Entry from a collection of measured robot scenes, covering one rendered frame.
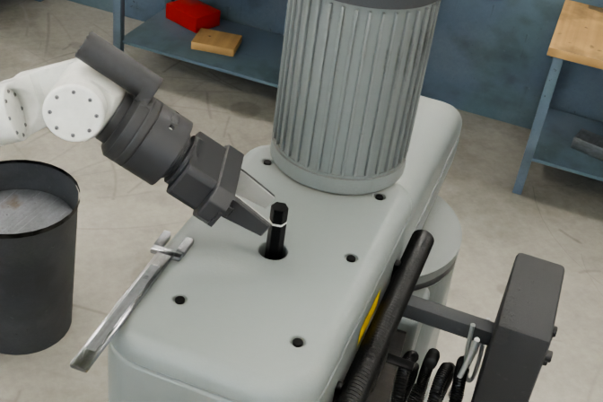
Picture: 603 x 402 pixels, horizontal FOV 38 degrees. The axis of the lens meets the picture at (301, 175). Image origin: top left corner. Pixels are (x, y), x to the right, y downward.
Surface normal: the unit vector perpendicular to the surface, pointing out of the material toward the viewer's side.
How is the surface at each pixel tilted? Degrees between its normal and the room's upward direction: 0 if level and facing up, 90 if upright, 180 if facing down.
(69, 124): 80
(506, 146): 0
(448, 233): 0
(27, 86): 68
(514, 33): 90
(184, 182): 90
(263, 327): 0
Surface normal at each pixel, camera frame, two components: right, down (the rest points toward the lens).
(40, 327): 0.59, 0.55
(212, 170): 0.60, -0.65
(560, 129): 0.12, -0.83
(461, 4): -0.35, 0.48
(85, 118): 0.07, 0.40
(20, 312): 0.18, 0.62
